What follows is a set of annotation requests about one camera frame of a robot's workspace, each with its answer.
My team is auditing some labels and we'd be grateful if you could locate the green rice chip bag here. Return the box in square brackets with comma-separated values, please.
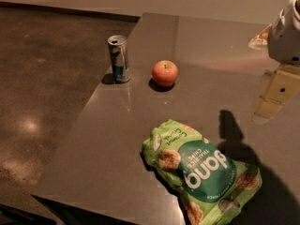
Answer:
[142, 120, 263, 225]

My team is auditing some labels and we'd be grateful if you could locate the red apple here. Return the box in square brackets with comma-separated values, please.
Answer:
[152, 60, 179, 87]

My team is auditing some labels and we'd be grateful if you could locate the silver energy drink can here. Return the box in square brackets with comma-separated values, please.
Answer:
[108, 35, 130, 83]

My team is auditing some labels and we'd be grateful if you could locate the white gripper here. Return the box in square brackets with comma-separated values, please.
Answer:
[248, 0, 300, 125]

